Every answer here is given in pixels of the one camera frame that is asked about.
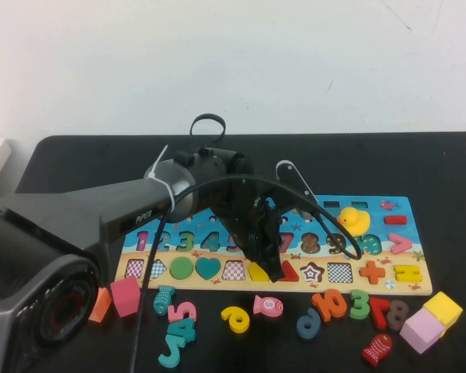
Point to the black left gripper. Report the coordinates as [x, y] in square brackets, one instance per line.
[240, 210]

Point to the yellow pentagon piece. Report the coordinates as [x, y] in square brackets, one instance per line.
[258, 272]

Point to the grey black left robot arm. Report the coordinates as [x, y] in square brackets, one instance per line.
[81, 217]

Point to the red triangle piece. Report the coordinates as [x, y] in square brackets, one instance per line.
[292, 274]

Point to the teal heart piece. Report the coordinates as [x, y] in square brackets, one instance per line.
[209, 266]

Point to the colourful wooden puzzle board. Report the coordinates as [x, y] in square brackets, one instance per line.
[334, 268]

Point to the green circle piece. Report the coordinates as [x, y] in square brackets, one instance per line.
[181, 267]

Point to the orange plus sign piece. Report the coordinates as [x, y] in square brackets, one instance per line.
[372, 270]

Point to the pink greater-than sign piece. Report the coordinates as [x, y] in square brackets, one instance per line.
[398, 242]

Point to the red minus sign piece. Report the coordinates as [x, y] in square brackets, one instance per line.
[395, 219]

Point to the yellow equals sign piece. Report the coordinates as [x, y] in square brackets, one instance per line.
[408, 272]

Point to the pink wooden fish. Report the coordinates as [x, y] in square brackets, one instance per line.
[267, 305]

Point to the yellow number six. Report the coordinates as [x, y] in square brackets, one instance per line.
[237, 319]

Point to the blue-grey number nine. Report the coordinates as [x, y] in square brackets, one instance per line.
[308, 324]

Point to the orange number ten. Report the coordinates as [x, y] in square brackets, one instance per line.
[329, 305]

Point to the pink number five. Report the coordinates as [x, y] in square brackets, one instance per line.
[181, 311]

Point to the yellow rubber duck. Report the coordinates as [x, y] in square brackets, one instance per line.
[353, 220]

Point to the teal wooden fish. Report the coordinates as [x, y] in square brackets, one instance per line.
[163, 299]

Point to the green number three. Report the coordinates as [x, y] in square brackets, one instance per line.
[359, 305]

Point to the white zip tie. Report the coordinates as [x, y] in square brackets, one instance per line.
[164, 182]

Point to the red number seven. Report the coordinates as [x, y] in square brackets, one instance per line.
[380, 312]

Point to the magenta wooden cube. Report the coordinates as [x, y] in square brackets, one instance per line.
[125, 297]

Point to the brown number eight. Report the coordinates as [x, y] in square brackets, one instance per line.
[397, 314]

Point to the red wooden fish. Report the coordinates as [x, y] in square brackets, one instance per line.
[376, 349]

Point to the orange wooden cube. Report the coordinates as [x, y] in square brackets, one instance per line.
[103, 307]

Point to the light pink wooden cube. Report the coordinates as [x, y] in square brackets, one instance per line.
[421, 330]

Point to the yellow wooden cube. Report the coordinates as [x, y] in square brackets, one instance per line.
[444, 307]

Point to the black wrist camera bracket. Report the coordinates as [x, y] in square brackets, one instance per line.
[295, 180]

